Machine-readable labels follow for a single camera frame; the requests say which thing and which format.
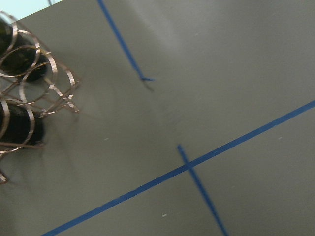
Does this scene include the dark wine bottle far left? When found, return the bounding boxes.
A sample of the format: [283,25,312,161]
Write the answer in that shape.
[0,19,13,55]

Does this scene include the dark wine bottle right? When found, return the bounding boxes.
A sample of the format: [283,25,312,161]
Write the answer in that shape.
[0,36,49,82]

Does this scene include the dark wine bottle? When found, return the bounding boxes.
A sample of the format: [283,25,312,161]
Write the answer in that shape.
[0,100,45,145]
[0,19,13,55]
[0,36,49,82]

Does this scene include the copper wire bottle rack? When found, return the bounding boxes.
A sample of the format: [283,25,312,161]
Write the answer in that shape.
[0,11,82,183]

